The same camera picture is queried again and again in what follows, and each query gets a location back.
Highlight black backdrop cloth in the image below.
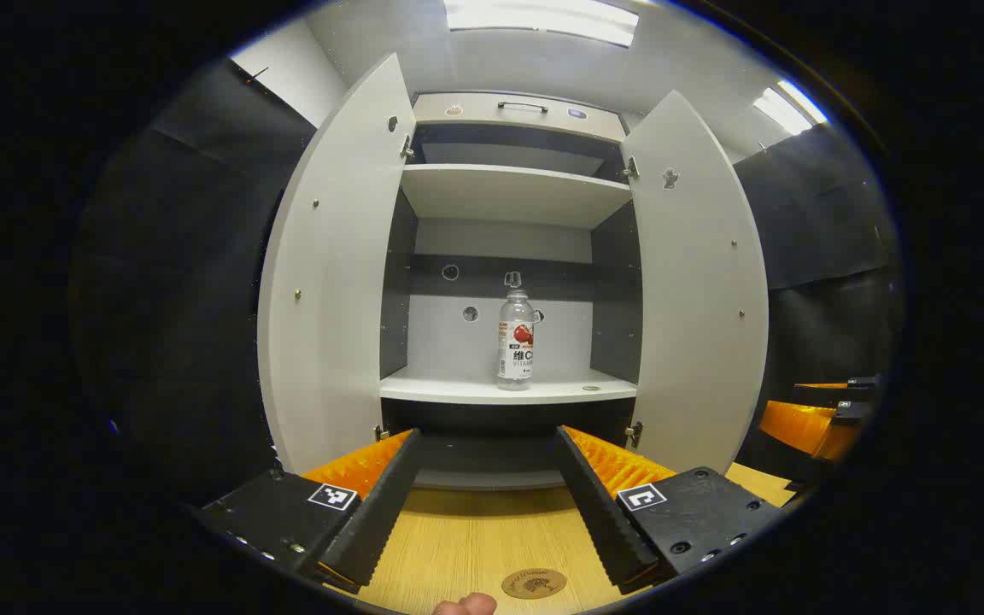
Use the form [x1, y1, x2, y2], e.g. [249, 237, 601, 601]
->
[72, 58, 318, 507]
[729, 124, 901, 483]

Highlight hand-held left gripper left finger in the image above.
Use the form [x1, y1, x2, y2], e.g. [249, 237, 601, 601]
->
[193, 427, 423, 596]

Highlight white cabinet door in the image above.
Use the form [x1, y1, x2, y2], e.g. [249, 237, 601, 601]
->
[620, 90, 770, 475]
[257, 53, 418, 475]

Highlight round brown coaster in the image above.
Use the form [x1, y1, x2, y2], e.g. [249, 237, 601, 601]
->
[501, 568, 568, 600]

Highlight clear bottle with red label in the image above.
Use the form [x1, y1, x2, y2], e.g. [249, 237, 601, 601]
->
[496, 289, 536, 391]

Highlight white and grey cabinet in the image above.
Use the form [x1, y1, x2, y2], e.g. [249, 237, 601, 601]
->
[379, 90, 642, 492]

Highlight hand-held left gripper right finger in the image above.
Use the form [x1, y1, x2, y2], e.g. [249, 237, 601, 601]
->
[553, 425, 788, 596]

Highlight ceiling light panel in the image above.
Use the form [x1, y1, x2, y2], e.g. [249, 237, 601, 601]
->
[443, 0, 640, 48]
[753, 79, 830, 138]

